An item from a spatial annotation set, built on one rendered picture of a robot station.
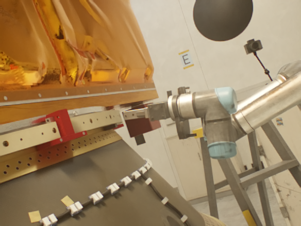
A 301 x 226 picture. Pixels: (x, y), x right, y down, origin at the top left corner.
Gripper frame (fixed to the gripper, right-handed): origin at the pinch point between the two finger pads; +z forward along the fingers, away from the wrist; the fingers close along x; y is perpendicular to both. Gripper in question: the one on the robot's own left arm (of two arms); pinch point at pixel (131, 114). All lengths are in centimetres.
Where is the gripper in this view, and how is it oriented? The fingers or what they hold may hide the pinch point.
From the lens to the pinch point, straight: 134.7
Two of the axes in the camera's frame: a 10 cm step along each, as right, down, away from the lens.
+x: -3.7, 0.9, -9.3
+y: -1.6, -9.9, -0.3
